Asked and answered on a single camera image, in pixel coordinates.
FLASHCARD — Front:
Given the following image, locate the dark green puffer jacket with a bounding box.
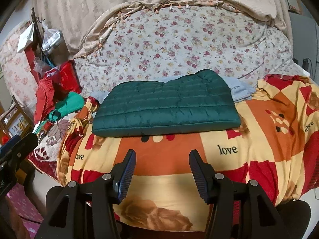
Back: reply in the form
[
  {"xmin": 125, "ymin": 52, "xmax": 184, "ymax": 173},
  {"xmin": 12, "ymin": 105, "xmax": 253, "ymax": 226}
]
[{"xmin": 92, "ymin": 69, "xmax": 241, "ymax": 137}]

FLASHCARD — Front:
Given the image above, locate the red white floral blanket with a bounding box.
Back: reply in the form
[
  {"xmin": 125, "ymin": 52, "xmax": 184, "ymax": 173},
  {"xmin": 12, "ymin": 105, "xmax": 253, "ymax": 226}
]
[{"xmin": 28, "ymin": 113, "xmax": 76, "ymax": 181}]

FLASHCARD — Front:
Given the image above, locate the red padded jacket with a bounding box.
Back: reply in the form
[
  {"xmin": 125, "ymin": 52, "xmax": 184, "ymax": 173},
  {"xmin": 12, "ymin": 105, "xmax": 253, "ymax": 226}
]
[{"xmin": 33, "ymin": 78, "xmax": 55, "ymax": 124}]

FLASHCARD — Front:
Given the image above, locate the red orange love blanket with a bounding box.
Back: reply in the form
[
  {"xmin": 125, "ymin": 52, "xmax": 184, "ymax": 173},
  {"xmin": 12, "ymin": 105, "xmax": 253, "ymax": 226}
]
[{"xmin": 56, "ymin": 74, "xmax": 318, "ymax": 232}]

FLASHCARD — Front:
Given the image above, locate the teal green garment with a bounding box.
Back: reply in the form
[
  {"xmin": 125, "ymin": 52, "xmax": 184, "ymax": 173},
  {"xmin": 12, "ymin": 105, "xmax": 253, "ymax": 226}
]
[{"xmin": 33, "ymin": 92, "xmax": 85, "ymax": 134}]

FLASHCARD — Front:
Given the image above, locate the white paper bag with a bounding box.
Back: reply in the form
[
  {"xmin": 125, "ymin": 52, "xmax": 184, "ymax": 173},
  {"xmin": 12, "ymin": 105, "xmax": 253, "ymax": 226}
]
[{"xmin": 17, "ymin": 23, "xmax": 35, "ymax": 53}]

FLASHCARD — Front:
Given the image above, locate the light blue fleece garment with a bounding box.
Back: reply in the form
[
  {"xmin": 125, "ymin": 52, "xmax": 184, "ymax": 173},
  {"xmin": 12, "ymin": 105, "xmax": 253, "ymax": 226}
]
[{"xmin": 90, "ymin": 77, "xmax": 256, "ymax": 104}]

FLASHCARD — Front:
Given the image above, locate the clear plastic bag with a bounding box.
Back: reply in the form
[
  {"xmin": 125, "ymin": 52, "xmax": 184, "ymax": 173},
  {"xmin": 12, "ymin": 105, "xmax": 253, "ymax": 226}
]
[{"xmin": 41, "ymin": 20, "xmax": 63, "ymax": 55}]

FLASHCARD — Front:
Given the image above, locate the beige fringed bedspread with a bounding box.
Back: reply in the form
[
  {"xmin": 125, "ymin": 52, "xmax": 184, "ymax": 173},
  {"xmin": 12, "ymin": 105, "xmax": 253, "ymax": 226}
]
[{"xmin": 31, "ymin": 0, "xmax": 292, "ymax": 57}]

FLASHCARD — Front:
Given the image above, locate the floral white quilt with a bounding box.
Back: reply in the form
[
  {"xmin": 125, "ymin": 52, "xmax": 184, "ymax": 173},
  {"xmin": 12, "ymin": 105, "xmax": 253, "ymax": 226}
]
[{"xmin": 75, "ymin": 6, "xmax": 297, "ymax": 96}]

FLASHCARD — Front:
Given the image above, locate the white refrigerator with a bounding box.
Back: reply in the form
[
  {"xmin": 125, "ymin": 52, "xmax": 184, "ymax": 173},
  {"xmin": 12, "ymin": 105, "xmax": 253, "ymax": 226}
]
[{"xmin": 289, "ymin": 12, "xmax": 318, "ymax": 84}]

